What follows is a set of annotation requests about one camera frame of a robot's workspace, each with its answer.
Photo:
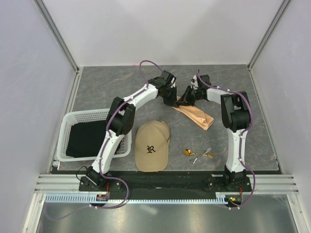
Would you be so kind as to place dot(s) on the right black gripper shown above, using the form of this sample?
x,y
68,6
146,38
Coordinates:
x,y
182,100

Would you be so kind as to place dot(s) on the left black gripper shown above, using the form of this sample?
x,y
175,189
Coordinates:
x,y
173,101

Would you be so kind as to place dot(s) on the peach satin napkin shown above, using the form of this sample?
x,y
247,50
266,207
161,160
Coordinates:
x,y
198,116

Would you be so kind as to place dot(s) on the gold spoon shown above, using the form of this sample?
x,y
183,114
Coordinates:
x,y
188,152

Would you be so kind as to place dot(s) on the silver fork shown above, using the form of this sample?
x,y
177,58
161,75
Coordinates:
x,y
192,161

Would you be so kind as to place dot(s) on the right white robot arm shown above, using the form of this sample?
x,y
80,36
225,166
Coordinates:
x,y
237,118

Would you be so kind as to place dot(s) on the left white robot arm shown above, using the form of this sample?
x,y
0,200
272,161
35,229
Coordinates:
x,y
120,120

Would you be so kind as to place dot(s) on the tan baseball cap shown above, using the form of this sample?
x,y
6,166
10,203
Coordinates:
x,y
152,146

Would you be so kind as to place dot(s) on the white plastic basket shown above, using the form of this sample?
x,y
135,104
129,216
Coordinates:
x,y
71,119

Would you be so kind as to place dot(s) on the black folded cloth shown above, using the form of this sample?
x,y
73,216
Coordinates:
x,y
86,139

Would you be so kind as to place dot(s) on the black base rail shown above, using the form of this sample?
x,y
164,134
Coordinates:
x,y
207,181

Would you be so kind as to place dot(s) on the white cable duct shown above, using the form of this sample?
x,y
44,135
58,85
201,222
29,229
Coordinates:
x,y
97,199

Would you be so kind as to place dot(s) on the right aluminium frame post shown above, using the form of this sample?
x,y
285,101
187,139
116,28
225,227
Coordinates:
x,y
269,32

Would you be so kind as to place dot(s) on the aluminium frame post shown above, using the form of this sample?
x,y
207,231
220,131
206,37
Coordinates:
x,y
56,33
269,32

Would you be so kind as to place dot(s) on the left aluminium frame post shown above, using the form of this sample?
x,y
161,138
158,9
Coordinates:
x,y
56,33

